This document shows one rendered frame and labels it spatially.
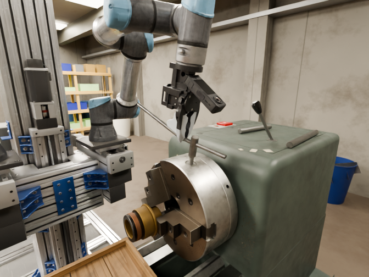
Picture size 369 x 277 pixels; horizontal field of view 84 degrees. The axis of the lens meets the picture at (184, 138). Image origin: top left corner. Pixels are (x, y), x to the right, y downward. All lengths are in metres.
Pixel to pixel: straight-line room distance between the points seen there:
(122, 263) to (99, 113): 0.71
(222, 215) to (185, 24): 0.48
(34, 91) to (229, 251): 1.06
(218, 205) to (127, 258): 0.40
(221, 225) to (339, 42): 3.21
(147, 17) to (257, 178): 0.49
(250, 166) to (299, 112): 3.03
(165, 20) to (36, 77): 0.75
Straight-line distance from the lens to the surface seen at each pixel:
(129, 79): 1.06
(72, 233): 1.46
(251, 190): 0.63
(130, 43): 0.94
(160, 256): 0.85
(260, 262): 0.75
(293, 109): 3.63
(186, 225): 0.58
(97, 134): 1.19
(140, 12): 0.56
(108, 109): 1.17
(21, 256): 2.16
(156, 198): 0.64
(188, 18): 0.52
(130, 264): 0.81
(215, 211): 0.58
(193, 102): 0.55
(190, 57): 0.51
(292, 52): 3.68
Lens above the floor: 1.46
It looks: 15 degrees down
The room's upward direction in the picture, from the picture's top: straight up
